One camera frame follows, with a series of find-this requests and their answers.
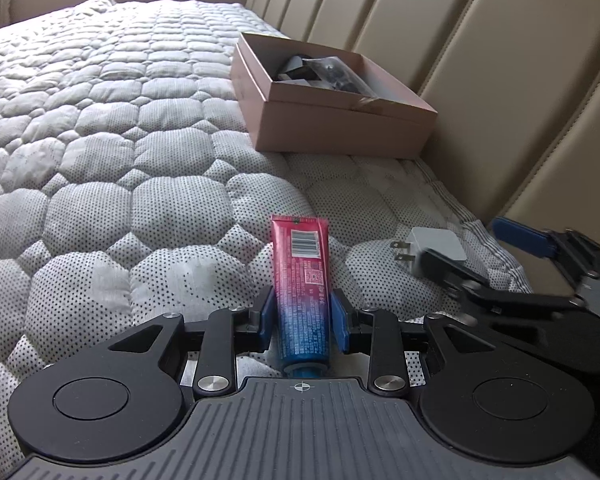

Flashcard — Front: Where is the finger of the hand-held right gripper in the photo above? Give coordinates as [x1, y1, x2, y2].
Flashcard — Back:
[492, 216, 600, 291]
[419, 248, 587, 312]

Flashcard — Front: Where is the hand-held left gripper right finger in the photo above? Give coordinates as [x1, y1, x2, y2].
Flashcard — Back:
[329, 290, 497, 394]

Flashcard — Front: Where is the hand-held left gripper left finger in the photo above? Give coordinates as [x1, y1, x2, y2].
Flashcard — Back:
[107, 287, 276, 397]

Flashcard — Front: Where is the white plug charger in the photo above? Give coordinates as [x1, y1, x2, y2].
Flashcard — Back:
[390, 226, 468, 277]

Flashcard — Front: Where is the pink and blue toothpaste tube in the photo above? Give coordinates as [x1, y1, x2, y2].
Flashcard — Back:
[271, 215, 331, 378]

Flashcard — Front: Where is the pink cardboard box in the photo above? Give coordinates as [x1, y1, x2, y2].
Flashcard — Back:
[230, 32, 439, 157]

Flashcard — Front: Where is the black cylindrical cup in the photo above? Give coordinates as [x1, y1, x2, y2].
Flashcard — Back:
[278, 54, 312, 82]

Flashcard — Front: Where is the beige padded headboard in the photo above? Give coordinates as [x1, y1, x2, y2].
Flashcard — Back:
[244, 0, 600, 273]

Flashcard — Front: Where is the quilted grey mattress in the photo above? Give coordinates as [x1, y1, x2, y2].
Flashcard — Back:
[0, 0, 536, 480]

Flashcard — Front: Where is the black plastic-wrapped item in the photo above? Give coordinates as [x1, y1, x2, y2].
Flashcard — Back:
[302, 57, 378, 98]

